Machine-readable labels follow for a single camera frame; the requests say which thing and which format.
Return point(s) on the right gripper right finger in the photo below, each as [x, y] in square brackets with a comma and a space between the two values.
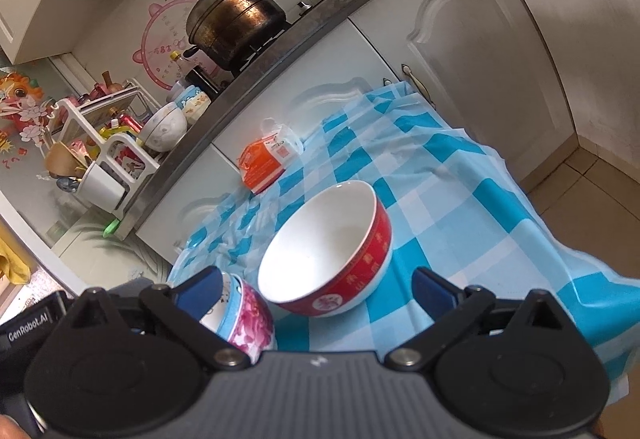
[434, 294]

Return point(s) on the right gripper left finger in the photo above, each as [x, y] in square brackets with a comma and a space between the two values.
[199, 294]

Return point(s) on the pink floral white bowl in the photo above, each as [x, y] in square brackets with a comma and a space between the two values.
[247, 322]

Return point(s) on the red white bowl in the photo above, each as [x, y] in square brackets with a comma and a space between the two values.
[331, 254]

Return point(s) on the blue cartoon bowl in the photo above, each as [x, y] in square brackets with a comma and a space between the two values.
[221, 318]

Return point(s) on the left hand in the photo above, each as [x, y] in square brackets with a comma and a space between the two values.
[9, 429]

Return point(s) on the blue checkered tablecloth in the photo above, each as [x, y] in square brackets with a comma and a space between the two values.
[454, 208]

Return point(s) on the green clip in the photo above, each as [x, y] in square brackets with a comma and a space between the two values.
[111, 228]

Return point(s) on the orange white package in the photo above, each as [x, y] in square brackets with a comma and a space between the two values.
[263, 161]

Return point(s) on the white utensil holder cup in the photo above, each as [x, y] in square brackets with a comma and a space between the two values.
[100, 189]

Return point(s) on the white floral ceramic bowl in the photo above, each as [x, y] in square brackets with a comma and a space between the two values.
[163, 131]

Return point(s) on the white condiment rack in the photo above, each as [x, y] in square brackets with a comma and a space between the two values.
[120, 154]

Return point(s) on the blue white jar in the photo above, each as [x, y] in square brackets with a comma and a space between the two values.
[193, 102]

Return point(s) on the soy sauce bottle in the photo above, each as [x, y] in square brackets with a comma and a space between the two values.
[194, 73]

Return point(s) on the dark metal stockpot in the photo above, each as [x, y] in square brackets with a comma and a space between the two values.
[231, 32]

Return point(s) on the cabinet door handle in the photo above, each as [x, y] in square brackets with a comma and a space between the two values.
[415, 81]

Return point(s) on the pink round wall sticker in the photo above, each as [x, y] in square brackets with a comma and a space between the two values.
[163, 33]

